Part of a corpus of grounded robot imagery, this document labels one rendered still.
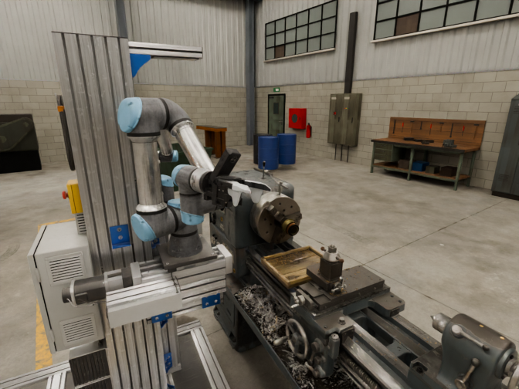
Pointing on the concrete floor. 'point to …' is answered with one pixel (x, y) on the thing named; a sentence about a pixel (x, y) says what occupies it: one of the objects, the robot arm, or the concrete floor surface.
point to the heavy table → (215, 138)
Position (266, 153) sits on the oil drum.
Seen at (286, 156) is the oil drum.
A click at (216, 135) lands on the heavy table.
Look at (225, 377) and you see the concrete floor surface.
